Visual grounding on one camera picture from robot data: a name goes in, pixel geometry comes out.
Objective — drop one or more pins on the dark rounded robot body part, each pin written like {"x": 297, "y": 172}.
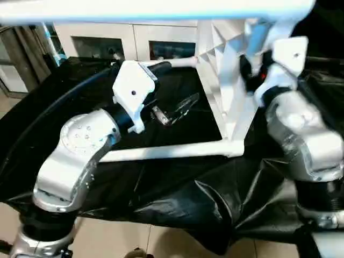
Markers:
{"x": 137, "y": 254}

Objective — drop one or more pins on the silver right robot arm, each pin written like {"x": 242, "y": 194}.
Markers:
{"x": 309, "y": 134}

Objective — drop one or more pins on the grey curtain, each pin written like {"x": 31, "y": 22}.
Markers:
{"x": 24, "y": 53}

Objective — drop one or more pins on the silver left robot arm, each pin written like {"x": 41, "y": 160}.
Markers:
{"x": 75, "y": 150}

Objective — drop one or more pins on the white cabinet with glass doors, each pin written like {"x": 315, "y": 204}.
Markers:
{"x": 134, "y": 35}

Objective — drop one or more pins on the blue white wrapped roll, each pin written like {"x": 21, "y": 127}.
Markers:
{"x": 52, "y": 43}

